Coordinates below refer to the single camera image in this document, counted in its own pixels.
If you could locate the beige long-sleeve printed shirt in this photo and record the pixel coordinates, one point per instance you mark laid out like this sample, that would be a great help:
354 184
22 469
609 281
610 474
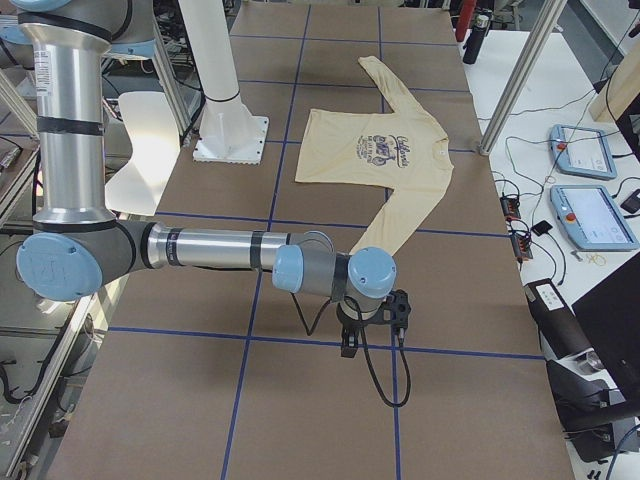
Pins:
405 150

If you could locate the lower blue teach pendant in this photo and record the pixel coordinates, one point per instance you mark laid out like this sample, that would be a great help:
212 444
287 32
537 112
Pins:
591 219

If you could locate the white chair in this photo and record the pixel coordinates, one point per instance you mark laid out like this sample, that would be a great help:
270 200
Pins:
137 188

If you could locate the black monitor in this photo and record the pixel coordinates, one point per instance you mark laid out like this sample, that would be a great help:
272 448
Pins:
608 314

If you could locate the black water bottle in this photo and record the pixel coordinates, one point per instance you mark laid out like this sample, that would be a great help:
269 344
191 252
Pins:
476 38

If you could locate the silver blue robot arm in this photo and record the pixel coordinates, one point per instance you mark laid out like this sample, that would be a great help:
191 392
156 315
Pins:
79 245

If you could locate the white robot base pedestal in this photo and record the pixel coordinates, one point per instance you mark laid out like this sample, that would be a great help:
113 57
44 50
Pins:
228 131

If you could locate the aluminium frame post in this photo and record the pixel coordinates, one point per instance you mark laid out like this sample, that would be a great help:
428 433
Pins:
536 40

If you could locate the upper blue teach pendant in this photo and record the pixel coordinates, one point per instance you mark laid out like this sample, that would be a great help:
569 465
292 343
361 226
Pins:
582 151

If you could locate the blue teach pendant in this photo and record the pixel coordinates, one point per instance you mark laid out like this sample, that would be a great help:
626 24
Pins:
582 151
591 219

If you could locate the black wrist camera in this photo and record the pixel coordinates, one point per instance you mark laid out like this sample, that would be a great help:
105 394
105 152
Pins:
396 311

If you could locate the black cylinder with label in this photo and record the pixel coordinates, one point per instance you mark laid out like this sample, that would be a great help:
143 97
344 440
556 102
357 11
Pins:
561 337

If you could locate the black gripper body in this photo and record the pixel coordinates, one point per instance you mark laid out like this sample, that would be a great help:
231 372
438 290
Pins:
350 324

